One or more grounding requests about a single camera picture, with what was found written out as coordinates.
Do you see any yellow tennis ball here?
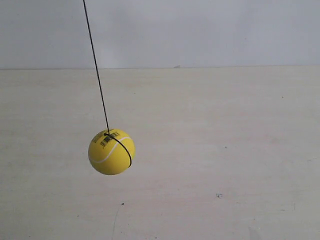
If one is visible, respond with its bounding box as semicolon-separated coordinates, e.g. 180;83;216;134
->
88;128;136;176

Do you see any black hanging string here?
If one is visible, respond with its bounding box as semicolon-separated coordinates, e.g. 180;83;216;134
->
82;0;133;168

